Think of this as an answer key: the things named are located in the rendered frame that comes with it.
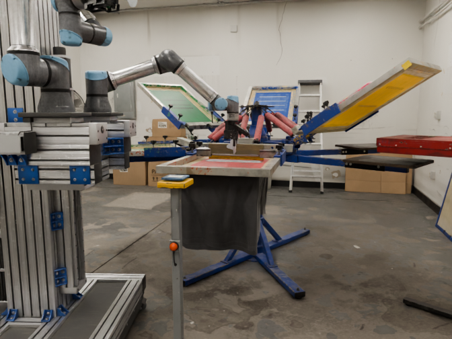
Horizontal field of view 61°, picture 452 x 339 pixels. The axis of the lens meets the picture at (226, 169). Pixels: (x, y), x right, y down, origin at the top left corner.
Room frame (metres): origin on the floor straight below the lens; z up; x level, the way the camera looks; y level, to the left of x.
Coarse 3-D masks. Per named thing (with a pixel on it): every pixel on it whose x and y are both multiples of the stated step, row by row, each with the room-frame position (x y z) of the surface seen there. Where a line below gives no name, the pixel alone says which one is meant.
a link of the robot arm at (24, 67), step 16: (16, 0) 1.54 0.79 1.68; (16, 16) 1.54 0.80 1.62; (32, 16) 1.59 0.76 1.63; (16, 32) 1.54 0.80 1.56; (32, 32) 1.58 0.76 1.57; (16, 48) 1.53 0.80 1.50; (32, 48) 1.56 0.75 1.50; (16, 64) 1.50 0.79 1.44; (32, 64) 1.55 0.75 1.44; (16, 80) 1.52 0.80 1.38; (32, 80) 1.56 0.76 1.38
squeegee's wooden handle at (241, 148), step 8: (216, 144) 2.48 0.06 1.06; (224, 144) 2.47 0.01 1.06; (240, 144) 2.44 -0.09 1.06; (248, 144) 2.43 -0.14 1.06; (256, 144) 2.42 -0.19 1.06; (216, 152) 2.48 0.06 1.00; (224, 152) 2.46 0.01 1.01; (232, 152) 2.45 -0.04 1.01; (240, 152) 2.44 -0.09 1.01; (248, 152) 2.43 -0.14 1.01; (256, 152) 2.42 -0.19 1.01
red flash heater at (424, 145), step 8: (392, 136) 2.51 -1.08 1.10; (400, 136) 2.51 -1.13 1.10; (408, 136) 2.51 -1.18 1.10; (416, 136) 2.50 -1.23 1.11; (424, 136) 2.50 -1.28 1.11; (440, 136) 2.51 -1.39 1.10; (376, 144) 2.36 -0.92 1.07; (384, 144) 2.33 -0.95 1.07; (392, 144) 2.29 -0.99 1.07; (400, 144) 2.26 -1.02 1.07; (408, 144) 2.23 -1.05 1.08; (416, 144) 2.20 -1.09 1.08; (424, 144) 2.17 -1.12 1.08; (432, 144) 2.14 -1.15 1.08; (440, 144) 2.12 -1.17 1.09; (448, 144) 2.09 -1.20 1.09; (384, 152) 2.33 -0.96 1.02; (392, 152) 2.30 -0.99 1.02; (400, 152) 2.26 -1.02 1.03; (408, 152) 2.23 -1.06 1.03; (416, 152) 2.20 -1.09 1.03; (424, 152) 2.17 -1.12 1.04; (432, 152) 2.15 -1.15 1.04; (440, 152) 2.12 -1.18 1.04; (448, 152) 2.09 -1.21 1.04
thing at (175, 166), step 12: (192, 156) 2.42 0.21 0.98; (156, 168) 1.95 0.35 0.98; (168, 168) 1.93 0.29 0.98; (180, 168) 1.92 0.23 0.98; (192, 168) 1.90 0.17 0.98; (204, 168) 1.89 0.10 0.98; (216, 168) 1.88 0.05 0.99; (228, 168) 1.86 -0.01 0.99; (240, 168) 1.85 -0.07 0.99; (252, 168) 1.85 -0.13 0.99; (264, 168) 1.85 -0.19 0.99; (276, 168) 2.11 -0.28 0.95
